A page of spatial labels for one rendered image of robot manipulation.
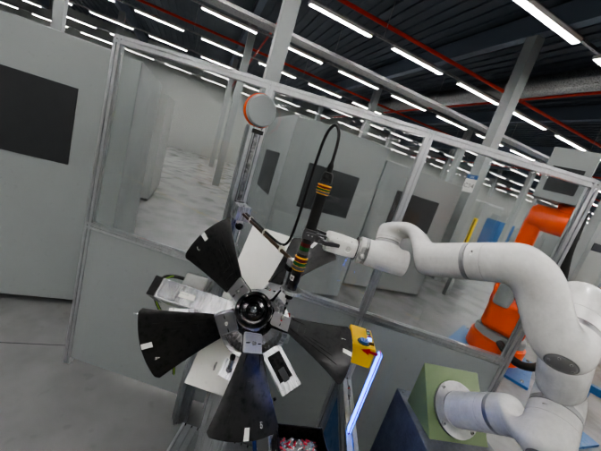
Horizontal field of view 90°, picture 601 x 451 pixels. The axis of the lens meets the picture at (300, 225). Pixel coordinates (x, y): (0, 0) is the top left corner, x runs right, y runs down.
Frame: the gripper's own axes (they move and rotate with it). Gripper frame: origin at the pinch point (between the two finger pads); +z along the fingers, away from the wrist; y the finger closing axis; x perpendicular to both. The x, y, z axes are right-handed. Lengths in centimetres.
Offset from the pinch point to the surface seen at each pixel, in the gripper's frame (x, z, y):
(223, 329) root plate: -39.5, 17.4, -4.0
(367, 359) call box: -48, -39, 21
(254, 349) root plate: -40.7, 5.3, -6.7
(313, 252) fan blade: -10.3, -3.7, 16.0
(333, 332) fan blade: -32.2, -18.6, 4.2
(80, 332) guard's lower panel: -125, 120, 71
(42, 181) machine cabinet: -50, 199, 112
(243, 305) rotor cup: -28.4, 13.0, -4.7
